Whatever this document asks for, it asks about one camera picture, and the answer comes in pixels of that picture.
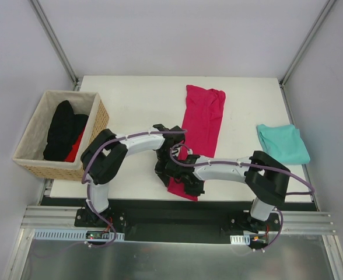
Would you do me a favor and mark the pink t shirt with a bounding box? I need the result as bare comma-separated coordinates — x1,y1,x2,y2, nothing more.
167,84,227,202

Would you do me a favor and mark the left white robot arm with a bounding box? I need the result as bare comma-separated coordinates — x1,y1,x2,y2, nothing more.
80,124,187,227

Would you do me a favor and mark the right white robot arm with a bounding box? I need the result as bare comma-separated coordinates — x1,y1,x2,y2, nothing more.
162,150,290,230

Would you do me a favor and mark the red t shirt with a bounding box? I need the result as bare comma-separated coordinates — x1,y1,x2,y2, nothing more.
64,130,85,162

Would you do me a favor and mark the folded teal t shirt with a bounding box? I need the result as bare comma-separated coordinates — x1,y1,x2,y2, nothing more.
256,124,310,165

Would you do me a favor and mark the black t shirt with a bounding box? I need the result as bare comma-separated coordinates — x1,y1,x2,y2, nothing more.
43,100,88,162

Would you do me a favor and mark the wicker laundry basket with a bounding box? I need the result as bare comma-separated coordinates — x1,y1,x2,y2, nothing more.
12,90,109,181

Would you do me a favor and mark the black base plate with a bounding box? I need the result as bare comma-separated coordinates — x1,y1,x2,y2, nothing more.
74,199,280,244

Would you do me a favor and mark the right white cable duct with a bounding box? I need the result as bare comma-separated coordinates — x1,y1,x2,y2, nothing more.
230,234,250,246

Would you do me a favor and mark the white cable duct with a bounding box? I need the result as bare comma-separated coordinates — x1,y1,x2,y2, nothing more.
230,234,250,246
34,229,125,242

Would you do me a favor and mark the left white cable duct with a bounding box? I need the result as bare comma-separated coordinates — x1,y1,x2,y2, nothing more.
34,229,125,242

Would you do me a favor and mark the aluminium rail frame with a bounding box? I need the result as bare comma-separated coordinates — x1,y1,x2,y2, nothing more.
2,168,343,279

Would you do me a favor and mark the right rear aluminium post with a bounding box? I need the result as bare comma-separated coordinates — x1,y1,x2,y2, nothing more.
278,0,338,88

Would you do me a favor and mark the aluminium post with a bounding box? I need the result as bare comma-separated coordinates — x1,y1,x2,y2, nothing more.
278,0,338,88
29,0,79,87

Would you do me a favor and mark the left rear aluminium post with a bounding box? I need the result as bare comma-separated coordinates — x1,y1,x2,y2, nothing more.
29,0,79,87

